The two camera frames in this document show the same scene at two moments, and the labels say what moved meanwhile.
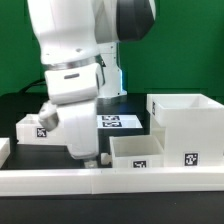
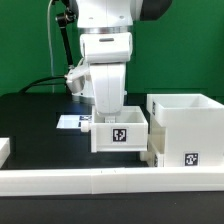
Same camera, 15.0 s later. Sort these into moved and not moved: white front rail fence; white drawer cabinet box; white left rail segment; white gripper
Moved: white gripper
Not moved: white left rail segment; white front rail fence; white drawer cabinet box
